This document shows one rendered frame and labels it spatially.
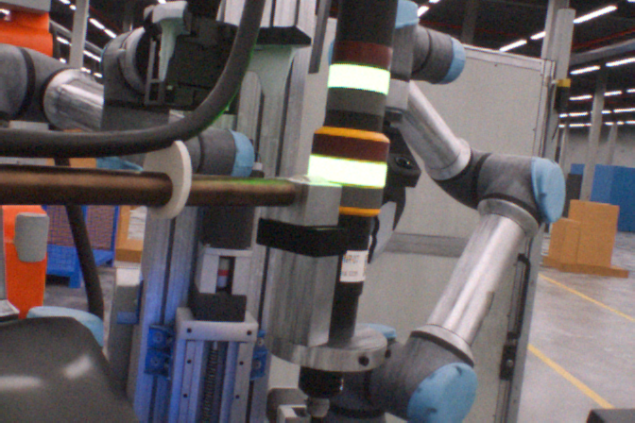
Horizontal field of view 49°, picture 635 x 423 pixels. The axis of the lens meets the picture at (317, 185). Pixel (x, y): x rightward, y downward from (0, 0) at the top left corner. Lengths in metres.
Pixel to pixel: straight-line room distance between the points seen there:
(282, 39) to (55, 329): 0.29
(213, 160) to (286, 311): 0.51
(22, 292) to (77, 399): 3.89
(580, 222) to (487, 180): 11.54
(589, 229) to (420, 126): 11.72
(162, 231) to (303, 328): 0.92
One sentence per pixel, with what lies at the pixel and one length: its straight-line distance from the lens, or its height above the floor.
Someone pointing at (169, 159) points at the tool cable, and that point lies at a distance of 0.29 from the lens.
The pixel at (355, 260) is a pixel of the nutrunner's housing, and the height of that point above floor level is 1.51.
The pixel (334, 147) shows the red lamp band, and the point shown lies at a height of 1.57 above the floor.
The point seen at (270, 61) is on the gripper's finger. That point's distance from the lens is 0.61.
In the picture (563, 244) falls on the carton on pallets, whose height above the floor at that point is 0.46.
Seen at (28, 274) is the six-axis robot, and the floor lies 0.65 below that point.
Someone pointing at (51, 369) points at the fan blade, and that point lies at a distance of 0.44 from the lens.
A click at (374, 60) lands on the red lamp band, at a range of 0.38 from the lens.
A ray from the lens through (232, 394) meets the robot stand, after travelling 1.27.
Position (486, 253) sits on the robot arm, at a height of 1.43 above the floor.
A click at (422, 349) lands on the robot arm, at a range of 1.15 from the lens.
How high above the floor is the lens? 1.57
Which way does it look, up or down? 3 degrees down
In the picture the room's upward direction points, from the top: 7 degrees clockwise
